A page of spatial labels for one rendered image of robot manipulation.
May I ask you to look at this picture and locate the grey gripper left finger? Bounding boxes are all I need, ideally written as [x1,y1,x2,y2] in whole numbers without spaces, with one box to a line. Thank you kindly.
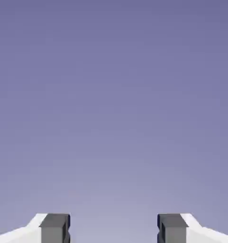
[0,213,71,243]

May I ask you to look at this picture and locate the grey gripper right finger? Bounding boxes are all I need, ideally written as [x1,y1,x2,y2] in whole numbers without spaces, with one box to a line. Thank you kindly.
[156,213,228,243]

